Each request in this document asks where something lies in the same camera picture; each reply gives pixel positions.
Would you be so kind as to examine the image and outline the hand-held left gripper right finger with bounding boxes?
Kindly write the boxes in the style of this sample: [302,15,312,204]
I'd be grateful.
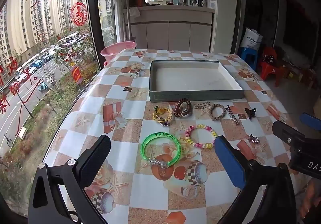
[214,135,298,224]

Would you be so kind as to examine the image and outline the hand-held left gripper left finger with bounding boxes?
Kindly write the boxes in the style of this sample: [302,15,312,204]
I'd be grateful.
[27,134,111,224]

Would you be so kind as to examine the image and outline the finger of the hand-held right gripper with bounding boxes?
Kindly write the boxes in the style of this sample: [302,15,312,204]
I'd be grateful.
[272,120,306,148]
[300,113,321,132]

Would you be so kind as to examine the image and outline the black claw hair clip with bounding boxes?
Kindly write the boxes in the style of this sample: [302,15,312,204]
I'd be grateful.
[244,107,257,120]

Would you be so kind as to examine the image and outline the silver star hair clip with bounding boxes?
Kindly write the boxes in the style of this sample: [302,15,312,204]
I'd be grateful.
[226,105,240,125]

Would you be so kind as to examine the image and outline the beige braided rope bracelet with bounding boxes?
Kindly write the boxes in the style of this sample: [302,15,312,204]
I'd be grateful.
[210,104,227,121]

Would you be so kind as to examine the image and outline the green translucent bangle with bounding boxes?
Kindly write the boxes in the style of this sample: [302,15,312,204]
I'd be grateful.
[142,132,181,168]

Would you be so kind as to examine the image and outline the brown coil hair tie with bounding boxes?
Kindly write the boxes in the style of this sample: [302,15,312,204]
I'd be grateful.
[174,99,192,118]

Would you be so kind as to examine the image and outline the yellow cord bracelet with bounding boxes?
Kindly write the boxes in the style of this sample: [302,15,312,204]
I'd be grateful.
[152,106,175,124]

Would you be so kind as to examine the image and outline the grey-green shallow tray box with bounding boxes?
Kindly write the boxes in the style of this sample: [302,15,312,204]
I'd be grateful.
[149,60,245,102]

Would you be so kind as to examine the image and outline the person's right hand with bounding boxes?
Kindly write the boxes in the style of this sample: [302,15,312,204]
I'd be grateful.
[297,179,321,224]

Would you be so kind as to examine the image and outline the small yellow boxes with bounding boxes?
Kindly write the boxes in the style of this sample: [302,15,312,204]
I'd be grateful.
[287,71,305,81]

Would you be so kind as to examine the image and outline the checked seashell print tablecloth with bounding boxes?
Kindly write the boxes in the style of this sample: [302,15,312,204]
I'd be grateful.
[43,49,301,224]

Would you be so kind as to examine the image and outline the metal bunny hair clip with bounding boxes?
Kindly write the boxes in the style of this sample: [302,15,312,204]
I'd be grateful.
[193,102,212,111]

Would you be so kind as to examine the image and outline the red plastic chair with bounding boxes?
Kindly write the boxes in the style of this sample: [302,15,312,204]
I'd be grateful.
[258,47,289,88]

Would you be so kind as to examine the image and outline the blue plastic stool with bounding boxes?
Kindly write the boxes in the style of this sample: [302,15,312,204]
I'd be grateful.
[237,47,259,71]

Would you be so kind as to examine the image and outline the white printed bag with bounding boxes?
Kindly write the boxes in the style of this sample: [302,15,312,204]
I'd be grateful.
[239,28,264,50]

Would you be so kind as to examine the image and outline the red window lettering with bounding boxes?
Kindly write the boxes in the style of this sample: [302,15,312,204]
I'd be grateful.
[0,61,41,114]

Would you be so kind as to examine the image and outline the pink plastic basin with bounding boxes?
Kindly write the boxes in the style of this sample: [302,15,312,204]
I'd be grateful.
[100,42,137,66]

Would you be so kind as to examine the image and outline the white cabinet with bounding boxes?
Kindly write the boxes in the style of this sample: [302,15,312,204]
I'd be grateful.
[128,5,216,53]

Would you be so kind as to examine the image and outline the red horse window decal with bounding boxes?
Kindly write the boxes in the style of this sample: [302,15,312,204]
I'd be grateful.
[70,2,88,26]

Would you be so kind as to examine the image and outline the white hanging towel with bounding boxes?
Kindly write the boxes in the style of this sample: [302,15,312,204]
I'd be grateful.
[129,6,141,19]

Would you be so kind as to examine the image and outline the pink yellow beaded bracelet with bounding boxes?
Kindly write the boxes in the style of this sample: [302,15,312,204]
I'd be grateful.
[185,124,218,149]

